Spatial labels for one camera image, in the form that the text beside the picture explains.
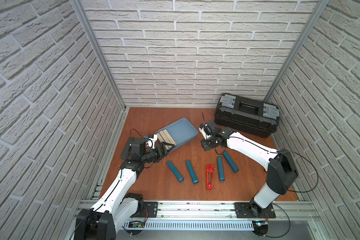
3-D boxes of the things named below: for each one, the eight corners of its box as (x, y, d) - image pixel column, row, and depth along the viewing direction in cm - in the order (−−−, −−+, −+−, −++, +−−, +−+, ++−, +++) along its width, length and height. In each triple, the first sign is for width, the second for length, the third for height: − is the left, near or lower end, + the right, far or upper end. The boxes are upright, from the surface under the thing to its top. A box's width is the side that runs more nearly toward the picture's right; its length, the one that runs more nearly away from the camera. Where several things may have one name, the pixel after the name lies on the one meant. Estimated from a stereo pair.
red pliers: (206, 189, 83) (206, 188, 81) (206, 165, 92) (206, 163, 90) (213, 190, 82) (214, 189, 80) (212, 166, 91) (213, 164, 89)
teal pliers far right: (234, 173, 88) (235, 172, 86) (221, 154, 95) (222, 152, 94) (238, 171, 88) (239, 170, 87) (225, 152, 96) (226, 151, 94)
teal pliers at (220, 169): (219, 181, 85) (220, 179, 83) (216, 159, 94) (217, 156, 92) (224, 181, 85) (225, 179, 83) (220, 159, 94) (221, 156, 92)
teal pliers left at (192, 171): (194, 184, 83) (194, 183, 82) (185, 162, 92) (185, 160, 90) (198, 183, 84) (199, 182, 82) (189, 160, 92) (189, 159, 91)
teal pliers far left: (180, 183, 84) (180, 181, 83) (166, 164, 92) (166, 162, 90) (183, 180, 85) (183, 178, 84) (170, 161, 93) (170, 160, 91)
